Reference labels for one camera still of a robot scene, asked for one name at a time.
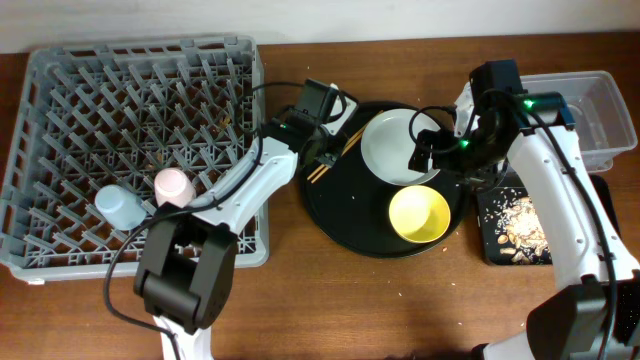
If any food scraps pile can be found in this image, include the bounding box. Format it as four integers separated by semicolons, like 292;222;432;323
489;191;550;265

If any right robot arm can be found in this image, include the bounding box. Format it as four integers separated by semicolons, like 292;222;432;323
431;88;639;359

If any blue plastic cup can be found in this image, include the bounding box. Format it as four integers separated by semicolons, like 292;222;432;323
94;185;146;231

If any grey round plate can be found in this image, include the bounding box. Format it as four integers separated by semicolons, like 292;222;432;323
360;109;440;186

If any black rectangular tray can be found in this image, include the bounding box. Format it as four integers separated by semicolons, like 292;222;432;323
474;172;621;266

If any grey plastic dishwasher rack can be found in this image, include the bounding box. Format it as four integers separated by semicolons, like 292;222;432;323
1;36;265;284

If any pink plastic cup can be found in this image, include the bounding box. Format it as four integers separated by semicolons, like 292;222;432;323
154;168;196;207

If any yellow bowl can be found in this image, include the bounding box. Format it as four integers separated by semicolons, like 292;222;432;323
388;185;452;244

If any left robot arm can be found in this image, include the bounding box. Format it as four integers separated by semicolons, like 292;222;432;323
134;115;348;359

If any round black serving tray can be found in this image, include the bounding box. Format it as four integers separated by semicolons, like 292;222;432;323
298;102;471;260

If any wooden chopstick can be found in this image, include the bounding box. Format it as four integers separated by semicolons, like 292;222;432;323
306;120;370;183
307;126;365;183

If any clear plastic waste bin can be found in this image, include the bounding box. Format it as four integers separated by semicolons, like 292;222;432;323
433;71;638;173

